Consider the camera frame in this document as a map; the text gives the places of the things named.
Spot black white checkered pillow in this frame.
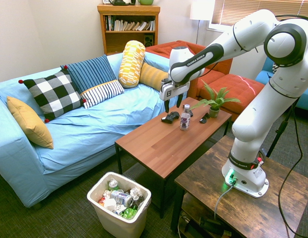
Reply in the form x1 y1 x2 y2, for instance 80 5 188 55
18 65 87 123

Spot grey base cable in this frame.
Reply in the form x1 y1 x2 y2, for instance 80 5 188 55
214 183 234 220

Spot plain mustard pillow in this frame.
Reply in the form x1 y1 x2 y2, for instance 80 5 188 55
6 96 55 150

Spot wooden bookshelf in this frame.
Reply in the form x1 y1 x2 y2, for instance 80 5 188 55
97 3 161 56

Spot beige plastic trash bin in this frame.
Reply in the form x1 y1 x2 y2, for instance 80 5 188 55
86 172 152 238

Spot black game controller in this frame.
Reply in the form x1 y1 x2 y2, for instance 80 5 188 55
161 111 181 124

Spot rustic dark wood table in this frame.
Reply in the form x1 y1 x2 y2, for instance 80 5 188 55
170 135 308 238

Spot white shade floor lamp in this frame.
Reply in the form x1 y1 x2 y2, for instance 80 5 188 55
189 0 216 45

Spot wooden window blinds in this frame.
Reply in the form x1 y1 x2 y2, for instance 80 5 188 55
210 0 308 27

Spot green plastic wrapper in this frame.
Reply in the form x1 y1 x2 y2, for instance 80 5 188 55
120 207 138 220

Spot row of books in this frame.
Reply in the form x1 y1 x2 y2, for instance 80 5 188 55
105 15 156 32

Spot red orange ottoman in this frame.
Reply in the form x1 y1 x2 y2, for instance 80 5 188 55
196 73 265 122

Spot black camera tripod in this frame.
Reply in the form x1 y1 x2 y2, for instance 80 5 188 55
266 99 300 158

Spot small potted fern plant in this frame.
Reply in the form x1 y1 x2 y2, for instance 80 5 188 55
189 79 242 119

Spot mustard striped pillow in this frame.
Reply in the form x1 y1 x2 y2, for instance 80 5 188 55
138 62 169 92

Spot yellow white patterned bolster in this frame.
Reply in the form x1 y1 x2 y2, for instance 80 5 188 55
118 40 146 89

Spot blue chair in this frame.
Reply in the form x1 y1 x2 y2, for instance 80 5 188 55
254 48 308 112

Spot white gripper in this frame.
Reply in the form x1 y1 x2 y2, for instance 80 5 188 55
159 78 190 115

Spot crumpled white paper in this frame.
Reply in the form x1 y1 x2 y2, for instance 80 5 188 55
129 187 144 200

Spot blue striped pillow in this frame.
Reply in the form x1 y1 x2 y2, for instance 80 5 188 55
60 54 125 109

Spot light blue sofa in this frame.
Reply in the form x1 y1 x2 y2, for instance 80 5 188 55
0 52 189 208

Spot wooden coffee table black legs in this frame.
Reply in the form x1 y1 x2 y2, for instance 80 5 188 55
115 96 233 219

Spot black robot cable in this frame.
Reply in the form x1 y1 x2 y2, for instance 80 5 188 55
274 14 308 238

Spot silver drink can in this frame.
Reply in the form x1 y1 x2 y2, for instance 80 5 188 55
110 189 134 208

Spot clear bottle purple label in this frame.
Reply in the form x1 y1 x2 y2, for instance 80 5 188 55
180 104 191 131

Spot red orange armchair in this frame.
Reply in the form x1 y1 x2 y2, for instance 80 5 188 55
145 40 234 100

